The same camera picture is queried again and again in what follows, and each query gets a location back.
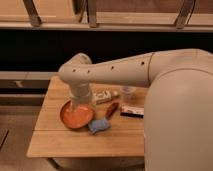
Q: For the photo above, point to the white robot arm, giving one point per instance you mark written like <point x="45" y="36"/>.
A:
<point x="178" y="108"/>

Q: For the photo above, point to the white tube bottle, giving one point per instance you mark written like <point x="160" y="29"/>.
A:
<point x="104" y="96"/>

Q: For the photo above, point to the wooden table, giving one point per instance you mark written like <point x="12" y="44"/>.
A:
<point x="52" y="139"/>

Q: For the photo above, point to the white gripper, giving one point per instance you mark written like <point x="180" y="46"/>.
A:
<point x="80" y="94"/>

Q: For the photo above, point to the black and white eraser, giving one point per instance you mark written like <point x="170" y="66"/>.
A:
<point x="131" y="111"/>

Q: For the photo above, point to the orange bowl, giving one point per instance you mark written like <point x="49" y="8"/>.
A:
<point x="78" y="117"/>

